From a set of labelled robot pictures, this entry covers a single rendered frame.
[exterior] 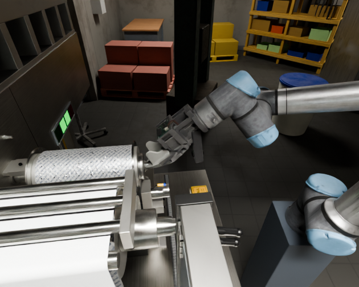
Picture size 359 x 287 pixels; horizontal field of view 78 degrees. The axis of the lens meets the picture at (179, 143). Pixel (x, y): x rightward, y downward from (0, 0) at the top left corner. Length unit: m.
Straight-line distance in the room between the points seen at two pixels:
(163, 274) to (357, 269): 1.65
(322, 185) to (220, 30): 5.52
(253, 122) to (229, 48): 5.36
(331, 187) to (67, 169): 0.80
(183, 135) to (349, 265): 1.84
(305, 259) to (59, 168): 0.94
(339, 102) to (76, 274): 0.65
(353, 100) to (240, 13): 6.31
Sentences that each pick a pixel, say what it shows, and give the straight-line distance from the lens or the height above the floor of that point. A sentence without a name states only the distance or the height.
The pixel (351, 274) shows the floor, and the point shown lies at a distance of 2.18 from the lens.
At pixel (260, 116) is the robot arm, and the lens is 0.57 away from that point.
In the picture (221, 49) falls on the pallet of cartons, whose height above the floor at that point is 0.27.
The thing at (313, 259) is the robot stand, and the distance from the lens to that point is 1.11.
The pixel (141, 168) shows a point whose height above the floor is 1.27.
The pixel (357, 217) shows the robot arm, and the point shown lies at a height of 1.18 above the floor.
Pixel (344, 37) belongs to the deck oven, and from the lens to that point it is 4.53.
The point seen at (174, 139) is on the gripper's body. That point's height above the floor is 1.34.
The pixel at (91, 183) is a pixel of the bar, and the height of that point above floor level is 1.45.
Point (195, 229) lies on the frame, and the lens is 0.28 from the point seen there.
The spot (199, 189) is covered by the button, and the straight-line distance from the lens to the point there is 1.00.
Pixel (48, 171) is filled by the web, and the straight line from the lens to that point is 0.63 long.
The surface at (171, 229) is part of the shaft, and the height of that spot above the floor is 1.34.
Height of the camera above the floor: 1.68
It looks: 37 degrees down
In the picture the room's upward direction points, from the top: straight up
